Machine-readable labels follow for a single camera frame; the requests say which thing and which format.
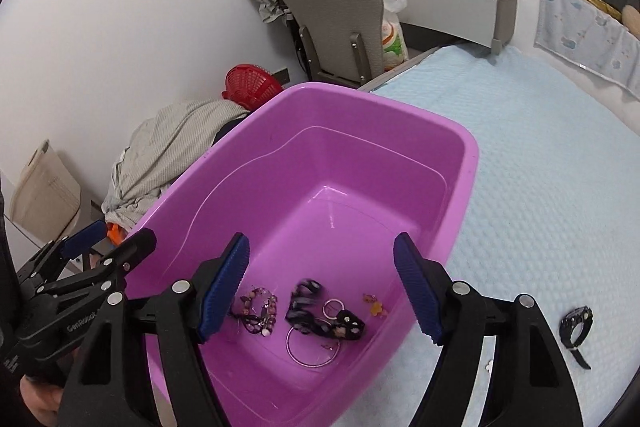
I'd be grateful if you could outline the beige striped cloth pile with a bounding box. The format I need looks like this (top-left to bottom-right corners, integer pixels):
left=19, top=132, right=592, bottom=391
left=102, top=99, right=252, bottom=230

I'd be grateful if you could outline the person's left hand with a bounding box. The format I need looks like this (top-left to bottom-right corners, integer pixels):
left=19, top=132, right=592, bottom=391
left=20, top=374, right=63, bottom=427

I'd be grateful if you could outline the red plastic colander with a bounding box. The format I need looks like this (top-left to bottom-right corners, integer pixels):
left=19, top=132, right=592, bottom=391
left=222, top=64, right=284, bottom=112

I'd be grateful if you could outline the grey bedside shelf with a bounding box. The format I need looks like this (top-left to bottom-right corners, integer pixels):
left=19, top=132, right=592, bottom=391
left=395, top=0, right=519, bottom=54

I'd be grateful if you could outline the black patterned ribbon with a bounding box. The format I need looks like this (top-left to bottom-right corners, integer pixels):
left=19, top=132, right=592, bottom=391
left=285, top=278, right=367, bottom=342

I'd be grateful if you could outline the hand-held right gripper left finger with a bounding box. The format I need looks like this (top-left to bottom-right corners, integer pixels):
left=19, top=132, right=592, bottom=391
left=57, top=233, right=251, bottom=427

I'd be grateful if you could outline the large silver bangle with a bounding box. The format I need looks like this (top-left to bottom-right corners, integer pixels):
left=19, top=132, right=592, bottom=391
left=286, top=324, right=342, bottom=368

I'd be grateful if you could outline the brown paper bag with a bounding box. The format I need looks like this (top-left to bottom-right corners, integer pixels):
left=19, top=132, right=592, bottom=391
left=10, top=139, right=82, bottom=244

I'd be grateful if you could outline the white plastic bag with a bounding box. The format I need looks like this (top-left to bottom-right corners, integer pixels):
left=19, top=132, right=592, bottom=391
left=377, top=0, right=412, bottom=74

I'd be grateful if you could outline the light blue bed blanket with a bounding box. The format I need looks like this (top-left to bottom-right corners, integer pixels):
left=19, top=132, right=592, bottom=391
left=330, top=44, right=640, bottom=427

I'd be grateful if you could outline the small silver hoop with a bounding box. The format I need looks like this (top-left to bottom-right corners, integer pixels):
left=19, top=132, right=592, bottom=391
left=322, top=299, right=347, bottom=321

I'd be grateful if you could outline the purple plastic bin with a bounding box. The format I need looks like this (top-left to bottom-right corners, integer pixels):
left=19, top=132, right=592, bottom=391
left=120, top=82, right=480, bottom=427

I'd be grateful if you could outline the black wrist watch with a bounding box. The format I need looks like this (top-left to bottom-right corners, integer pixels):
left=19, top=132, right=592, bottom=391
left=559, top=305, right=594, bottom=370

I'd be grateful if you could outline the grey chair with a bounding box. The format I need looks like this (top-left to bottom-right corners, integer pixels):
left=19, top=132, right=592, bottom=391
left=269, top=0, right=386, bottom=88

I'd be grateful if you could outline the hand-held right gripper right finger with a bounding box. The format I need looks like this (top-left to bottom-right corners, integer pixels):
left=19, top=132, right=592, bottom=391
left=393, top=232, right=586, bottom=427

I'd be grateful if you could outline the black cord necklace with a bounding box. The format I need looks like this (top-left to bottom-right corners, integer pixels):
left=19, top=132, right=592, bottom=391
left=229, top=311, right=273, bottom=337

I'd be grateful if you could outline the beaded bracelet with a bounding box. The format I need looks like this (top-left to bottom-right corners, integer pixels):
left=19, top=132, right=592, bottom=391
left=231, top=286, right=279, bottom=333

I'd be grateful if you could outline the blue printed blanket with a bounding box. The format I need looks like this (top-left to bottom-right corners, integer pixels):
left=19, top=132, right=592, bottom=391
left=533, top=0, right=640, bottom=101

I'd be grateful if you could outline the yellow charm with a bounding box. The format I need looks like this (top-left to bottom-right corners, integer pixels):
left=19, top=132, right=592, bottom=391
left=362, top=293, right=389, bottom=316

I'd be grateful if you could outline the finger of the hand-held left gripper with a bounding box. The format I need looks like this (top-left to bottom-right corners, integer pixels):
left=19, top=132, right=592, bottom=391
left=15, top=221, right=108, bottom=290
left=35, top=228, right=157, bottom=303

